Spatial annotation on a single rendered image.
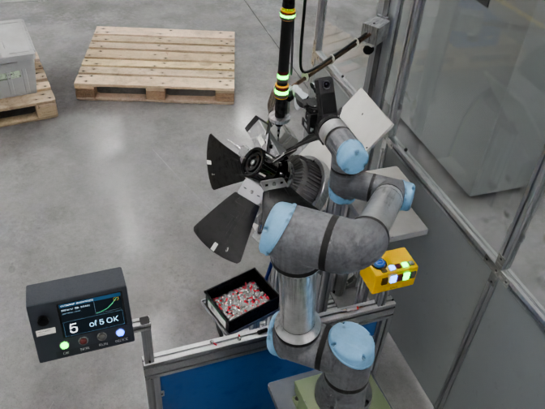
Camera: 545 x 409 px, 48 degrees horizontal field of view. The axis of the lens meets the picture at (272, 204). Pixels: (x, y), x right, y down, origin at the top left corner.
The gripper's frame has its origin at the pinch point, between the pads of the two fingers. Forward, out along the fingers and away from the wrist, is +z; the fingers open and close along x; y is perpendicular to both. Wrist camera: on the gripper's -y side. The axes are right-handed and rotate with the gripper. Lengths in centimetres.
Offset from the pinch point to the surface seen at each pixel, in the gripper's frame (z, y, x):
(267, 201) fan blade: 7.4, 48.1, -5.8
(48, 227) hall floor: 150, 166, -87
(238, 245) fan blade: 11, 70, -15
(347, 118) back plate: 35, 39, 36
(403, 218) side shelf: 18, 81, 59
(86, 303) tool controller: -25, 43, -68
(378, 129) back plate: 19, 34, 40
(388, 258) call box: -19, 59, 29
